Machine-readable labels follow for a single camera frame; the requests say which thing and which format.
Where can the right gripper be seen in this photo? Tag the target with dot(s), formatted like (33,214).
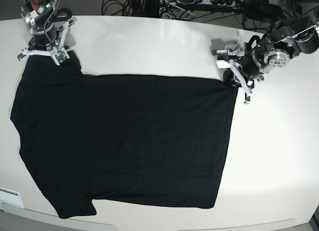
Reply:
(57,34)

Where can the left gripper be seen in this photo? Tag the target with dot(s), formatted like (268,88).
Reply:
(246,67)

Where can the black T-shirt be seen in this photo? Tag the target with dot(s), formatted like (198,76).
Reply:
(139,139)

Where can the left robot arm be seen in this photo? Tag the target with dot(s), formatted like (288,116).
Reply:
(284,40)

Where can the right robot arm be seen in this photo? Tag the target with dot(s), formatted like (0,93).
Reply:
(48,25)

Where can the black equipment box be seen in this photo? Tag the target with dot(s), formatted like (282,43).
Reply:
(261,11)

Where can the white power strip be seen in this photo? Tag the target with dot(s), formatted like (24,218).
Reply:
(215,2)

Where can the white label plate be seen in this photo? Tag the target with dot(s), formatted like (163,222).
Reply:
(11,197)

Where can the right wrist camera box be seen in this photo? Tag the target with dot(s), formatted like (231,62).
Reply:
(60,56)

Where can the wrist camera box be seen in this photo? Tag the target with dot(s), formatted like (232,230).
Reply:
(222,59)
(60,56)

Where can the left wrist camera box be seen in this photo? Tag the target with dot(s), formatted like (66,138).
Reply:
(222,59)

